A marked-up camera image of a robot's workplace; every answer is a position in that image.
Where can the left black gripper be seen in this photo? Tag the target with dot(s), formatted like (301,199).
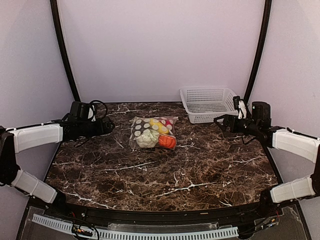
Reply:
(101,130)

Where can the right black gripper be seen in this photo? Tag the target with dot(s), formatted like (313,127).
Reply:
(227,117)

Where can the polka dot zip bag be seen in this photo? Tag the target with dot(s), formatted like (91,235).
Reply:
(139,124)

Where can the yellow fake lemon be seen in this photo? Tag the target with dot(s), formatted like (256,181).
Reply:
(158,126)

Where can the red fake pepper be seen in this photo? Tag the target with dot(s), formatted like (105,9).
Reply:
(168,123)

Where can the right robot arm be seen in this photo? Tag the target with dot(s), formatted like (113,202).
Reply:
(258,125)

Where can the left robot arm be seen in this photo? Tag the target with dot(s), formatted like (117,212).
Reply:
(80,122)

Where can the white fake cauliflower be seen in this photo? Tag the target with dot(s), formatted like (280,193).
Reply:
(148,139)

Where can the orange fake pumpkin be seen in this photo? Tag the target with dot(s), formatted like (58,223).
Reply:
(167,141)

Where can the white plastic basket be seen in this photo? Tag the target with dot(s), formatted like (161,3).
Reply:
(203,104)

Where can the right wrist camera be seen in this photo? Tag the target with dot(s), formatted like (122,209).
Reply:
(240,106)

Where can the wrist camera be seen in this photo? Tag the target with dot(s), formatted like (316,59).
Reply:
(80,111)
(240,106)

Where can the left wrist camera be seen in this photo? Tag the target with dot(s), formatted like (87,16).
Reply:
(80,111)

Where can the white cable duct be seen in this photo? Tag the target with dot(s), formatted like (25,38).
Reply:
(116,231)

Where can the right black frame post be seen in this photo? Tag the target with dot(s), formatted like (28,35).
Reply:
(259,49)

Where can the black frame post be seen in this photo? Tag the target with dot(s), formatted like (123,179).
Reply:
(63,50)
(259,49)

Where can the left black frame post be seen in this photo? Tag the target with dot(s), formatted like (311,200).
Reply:
(63,50)

